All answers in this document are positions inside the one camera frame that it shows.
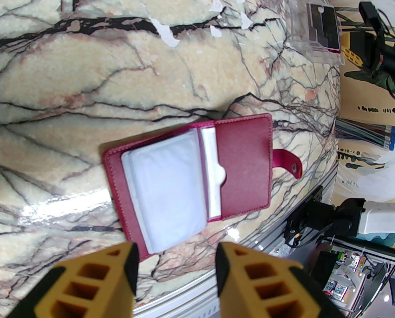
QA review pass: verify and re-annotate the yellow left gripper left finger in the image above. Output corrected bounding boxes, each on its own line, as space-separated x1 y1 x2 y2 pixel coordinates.
7 242 140 318

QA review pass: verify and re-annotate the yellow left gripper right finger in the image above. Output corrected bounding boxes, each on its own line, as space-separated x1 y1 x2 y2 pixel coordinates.
216 242 344 318

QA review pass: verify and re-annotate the red leather card holder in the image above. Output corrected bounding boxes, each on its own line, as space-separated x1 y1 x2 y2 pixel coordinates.
102 113 303 262

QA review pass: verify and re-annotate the clear plastic card box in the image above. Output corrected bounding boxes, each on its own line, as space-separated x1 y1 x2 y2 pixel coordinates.
288 0 346 66

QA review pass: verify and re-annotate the clear pen tube blue cap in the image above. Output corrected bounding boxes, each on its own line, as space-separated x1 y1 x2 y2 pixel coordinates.
334 117 395 151

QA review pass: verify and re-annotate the white tape scrap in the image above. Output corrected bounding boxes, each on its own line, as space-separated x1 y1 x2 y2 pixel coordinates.
149 18 180 48

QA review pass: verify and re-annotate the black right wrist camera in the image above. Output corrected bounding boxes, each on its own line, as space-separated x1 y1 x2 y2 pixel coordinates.
359 1 387 39

